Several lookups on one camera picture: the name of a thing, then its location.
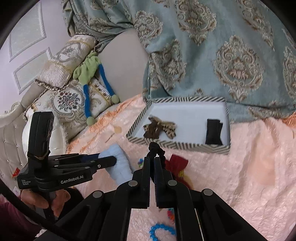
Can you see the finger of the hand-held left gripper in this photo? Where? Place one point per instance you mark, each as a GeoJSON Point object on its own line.
{"type": "Point", "coordinates": [101, 163]}
{"type": "Point", "coordinates": [92, 157]}

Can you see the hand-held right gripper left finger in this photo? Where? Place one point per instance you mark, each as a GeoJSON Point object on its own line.
{"type": "Point", "coordinates": [148, 176]}

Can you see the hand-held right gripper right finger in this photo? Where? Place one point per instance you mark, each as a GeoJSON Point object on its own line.
{"type": "Point", "coordinates": [158, 180]}

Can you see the light blue fluffy scrunchie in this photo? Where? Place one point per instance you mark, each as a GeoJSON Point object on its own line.
{"type": "Point", "coordinates": [120, 166]}

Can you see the red satin bow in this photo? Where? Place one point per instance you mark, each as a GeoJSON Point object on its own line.
{"type": "Point", "coordinates": [177, 162]}

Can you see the black scrunchie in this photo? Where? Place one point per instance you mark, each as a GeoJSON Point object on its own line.
{"type": "Point", "coordinates": [153, 147]}

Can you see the striped rim white box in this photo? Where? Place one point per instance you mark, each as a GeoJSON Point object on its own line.
{"type": "Point", "coordinates": [185, 120]}

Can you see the person's left forearm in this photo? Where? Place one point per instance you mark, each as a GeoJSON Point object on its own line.
{"type": "Point", "coordinates": [13, 222]}

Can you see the person's left hand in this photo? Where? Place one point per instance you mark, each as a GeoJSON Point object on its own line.
{"type": "Point", "coordinates": [30, 199]}

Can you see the white satin pillow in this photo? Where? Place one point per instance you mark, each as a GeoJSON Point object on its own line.
{"type": "Point", "coordinates": [59, 141]}

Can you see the white tufted headboard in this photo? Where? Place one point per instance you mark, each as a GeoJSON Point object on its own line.
{"type": "Point", "coordinates": [9, 143]}

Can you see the floral embroidered cushion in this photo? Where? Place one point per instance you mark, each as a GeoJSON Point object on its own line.
{"type": "Point", "coordinates": [69, 102]}

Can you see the black bow clip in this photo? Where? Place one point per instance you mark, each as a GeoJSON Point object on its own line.
{"type": "Point", "coordinates": [214, 133]}

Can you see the green and blue plush toy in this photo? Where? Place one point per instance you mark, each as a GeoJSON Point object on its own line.
{"type": "Point", "coordinates": [86, 69]}

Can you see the beige cushion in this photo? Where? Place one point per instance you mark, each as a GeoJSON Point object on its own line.
{"type": "Point", "coordinates": [124, 69]}

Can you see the cream embroidered bolster pillow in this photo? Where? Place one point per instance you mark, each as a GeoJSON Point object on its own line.
{"type": "Point", "coordinates": [64, 58]}

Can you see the teal damask curtain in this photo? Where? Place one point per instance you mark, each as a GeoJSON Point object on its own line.
{"type": "Point", "coordinates": [208, 34]}

